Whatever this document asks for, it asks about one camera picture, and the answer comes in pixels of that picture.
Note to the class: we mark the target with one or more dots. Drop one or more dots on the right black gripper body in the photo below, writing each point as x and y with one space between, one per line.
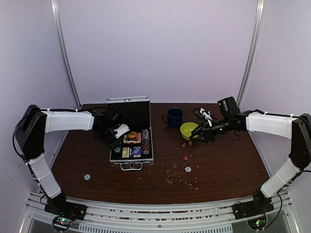
211 135

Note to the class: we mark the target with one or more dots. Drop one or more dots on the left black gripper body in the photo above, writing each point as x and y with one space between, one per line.
106 138

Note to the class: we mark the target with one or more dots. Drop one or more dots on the yellow round button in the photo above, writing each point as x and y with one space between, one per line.
132 134

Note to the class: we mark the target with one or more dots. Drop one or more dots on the silver aluminium poker case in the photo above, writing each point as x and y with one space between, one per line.
136 112

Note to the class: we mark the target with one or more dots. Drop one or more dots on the red white card deck box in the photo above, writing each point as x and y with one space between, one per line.
130 141

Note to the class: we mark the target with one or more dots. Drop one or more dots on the blue gold card deck box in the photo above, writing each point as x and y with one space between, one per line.
127 152

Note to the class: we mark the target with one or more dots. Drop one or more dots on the purple round button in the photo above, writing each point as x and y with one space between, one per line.
136 151

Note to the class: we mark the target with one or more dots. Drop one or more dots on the black red poker chip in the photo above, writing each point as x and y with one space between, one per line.
187 169

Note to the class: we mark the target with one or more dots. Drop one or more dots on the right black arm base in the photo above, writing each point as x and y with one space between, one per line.
252 208

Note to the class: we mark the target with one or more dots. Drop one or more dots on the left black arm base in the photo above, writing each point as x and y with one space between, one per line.
61 207

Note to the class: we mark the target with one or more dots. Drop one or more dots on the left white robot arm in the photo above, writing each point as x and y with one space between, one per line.
39 134

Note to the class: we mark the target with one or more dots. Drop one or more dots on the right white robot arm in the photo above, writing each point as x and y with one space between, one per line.
283 142

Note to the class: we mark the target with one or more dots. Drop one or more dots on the lime green bowl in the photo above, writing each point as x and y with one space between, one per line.
186 129

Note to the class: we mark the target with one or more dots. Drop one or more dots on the green chip stack in case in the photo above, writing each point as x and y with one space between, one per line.
118 150

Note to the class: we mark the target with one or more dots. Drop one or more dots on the dark blue mug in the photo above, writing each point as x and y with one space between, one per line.
173 118

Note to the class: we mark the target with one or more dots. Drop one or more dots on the green poker chip left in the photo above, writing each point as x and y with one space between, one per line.
87 177

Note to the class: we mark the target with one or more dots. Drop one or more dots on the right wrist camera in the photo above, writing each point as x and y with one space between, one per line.
228 107

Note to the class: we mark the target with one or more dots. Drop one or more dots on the right aluminium frame post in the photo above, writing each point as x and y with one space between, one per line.
250 62

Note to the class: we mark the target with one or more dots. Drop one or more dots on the aluminium frame post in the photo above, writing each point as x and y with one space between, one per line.
64 54
250 62

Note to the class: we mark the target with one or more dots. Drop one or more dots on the left aluminium frame post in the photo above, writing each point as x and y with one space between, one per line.
64 54

